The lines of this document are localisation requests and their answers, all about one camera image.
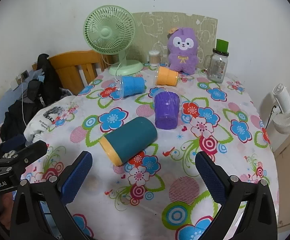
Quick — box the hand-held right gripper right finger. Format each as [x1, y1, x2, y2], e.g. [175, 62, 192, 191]
[195, 151, 277, 240]

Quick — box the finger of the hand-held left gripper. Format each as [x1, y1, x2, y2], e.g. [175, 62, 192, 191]
[9, 140, 48, 171]

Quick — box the black clothes pile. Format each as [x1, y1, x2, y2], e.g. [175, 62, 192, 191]
[0, 53, 72, 143]

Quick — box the wooden chair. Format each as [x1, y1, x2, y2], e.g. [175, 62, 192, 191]
[32, 50, 111, 96]

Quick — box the printed cardboard sheet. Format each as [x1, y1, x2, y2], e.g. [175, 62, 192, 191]
[131, 12, 219, 68]

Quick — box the white fan cable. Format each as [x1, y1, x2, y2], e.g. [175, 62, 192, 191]
[101, 54, 122, 83]

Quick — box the white standing fan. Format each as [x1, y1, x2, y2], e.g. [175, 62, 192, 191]
[258, 83, 290, 153]

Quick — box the glass mug jar green lid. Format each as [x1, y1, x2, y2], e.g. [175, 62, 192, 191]
[203, 39, 230, 83]

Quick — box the white charging cable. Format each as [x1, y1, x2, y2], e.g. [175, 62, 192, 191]
[20, 77, 26, 122]

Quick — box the purple plastic cup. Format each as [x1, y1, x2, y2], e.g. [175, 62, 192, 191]
[154, 91, 180, 130]

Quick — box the orange plastic cup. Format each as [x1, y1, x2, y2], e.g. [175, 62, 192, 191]
[154, 66, 179, 87]

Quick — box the cotton swab container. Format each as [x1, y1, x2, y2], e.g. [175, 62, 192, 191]
[148, 50, 162, 67]

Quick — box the black fan cable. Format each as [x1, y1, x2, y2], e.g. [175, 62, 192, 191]
[264, 103, 279, 128]

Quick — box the purple plush toy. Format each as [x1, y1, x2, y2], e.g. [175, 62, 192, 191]
[166, 27, 200, 75]

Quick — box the teal cup with yellow rim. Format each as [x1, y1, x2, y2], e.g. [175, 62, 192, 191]
[99, 117, 158, 166]

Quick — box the blue plastic cup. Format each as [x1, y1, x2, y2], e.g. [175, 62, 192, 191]
[116, 75, 145, 100]

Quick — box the white printed shirt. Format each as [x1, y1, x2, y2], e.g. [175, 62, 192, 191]
[25, 96, 78, 146]

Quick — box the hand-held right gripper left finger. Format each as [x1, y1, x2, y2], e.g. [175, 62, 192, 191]
[10, 151, 93, 240]

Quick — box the green desk fan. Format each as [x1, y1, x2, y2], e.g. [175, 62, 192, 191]
[83, 6, 144, 76]

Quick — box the floral tablecloth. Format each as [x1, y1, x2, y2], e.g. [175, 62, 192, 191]
[23, 62, 280, 240]

